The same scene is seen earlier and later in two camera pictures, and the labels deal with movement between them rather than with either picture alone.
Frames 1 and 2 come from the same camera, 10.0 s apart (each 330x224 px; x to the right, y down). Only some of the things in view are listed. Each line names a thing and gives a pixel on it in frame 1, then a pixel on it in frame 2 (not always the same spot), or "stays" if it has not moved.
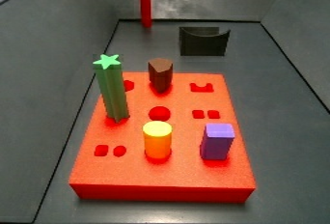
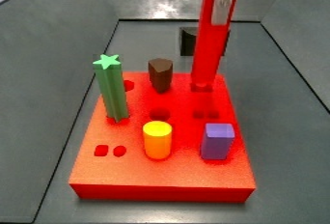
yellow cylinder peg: x=157 y=139 stays
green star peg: x=111 y=85 stays
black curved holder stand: x=201 y=42 stays
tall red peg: x=145 y=5 -> x=210 y=42
